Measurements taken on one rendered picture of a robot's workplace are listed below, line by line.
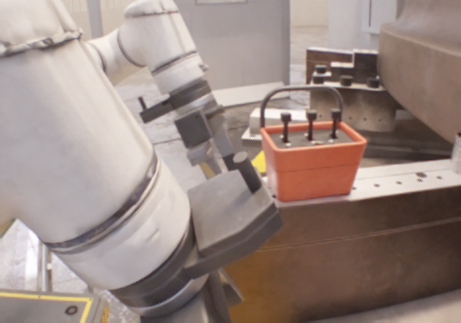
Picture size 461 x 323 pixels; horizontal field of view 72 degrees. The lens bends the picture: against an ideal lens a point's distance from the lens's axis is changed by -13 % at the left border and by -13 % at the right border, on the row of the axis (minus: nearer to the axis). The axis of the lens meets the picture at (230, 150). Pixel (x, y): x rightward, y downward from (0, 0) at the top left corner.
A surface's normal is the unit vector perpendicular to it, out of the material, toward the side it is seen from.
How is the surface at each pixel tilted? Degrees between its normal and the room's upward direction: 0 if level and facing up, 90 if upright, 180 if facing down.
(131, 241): 87
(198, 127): 83
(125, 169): 75
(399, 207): 90
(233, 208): 25
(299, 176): 97
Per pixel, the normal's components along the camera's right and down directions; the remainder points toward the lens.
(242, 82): 0.42, 0.34
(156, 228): 0.77, 0.03
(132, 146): 0.90, -0.22
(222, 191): -0.40, -0.75
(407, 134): -0.28, 0.07
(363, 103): -0.29, 0.39
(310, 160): 0.15, 0.49
